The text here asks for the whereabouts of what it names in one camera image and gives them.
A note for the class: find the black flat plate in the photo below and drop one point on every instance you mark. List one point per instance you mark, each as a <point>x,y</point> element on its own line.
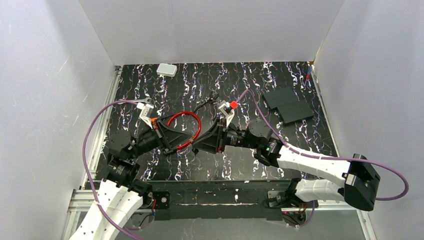
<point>287,105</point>

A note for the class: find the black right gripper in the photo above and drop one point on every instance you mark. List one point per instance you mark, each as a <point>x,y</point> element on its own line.
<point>220,137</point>

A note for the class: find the silver open-end wrench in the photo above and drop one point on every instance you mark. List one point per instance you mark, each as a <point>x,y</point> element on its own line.
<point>146,100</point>

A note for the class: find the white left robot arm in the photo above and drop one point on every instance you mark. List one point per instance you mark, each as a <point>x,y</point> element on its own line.
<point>122,203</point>

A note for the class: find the grey handled pliers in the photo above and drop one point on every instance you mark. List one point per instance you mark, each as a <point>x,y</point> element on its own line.
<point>211,99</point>

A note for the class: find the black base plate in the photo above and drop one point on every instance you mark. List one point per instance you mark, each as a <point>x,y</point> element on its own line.
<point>224,199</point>

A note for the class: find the red blue pen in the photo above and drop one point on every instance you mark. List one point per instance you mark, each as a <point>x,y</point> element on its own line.
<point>308,77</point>

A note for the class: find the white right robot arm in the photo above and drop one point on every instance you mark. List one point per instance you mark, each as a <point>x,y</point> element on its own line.
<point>354,182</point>

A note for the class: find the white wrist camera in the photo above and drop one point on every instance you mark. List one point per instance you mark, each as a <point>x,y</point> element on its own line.
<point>228,110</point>
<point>146,109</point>

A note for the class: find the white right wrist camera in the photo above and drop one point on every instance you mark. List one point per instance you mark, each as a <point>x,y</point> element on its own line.
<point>228,110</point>

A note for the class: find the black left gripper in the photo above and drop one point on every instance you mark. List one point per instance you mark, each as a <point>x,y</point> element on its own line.
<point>162,135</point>

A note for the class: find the white rectangular box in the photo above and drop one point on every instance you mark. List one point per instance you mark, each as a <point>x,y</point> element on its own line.
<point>166,70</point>

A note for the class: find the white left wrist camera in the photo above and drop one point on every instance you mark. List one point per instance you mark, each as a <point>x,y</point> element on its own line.
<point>146,109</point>

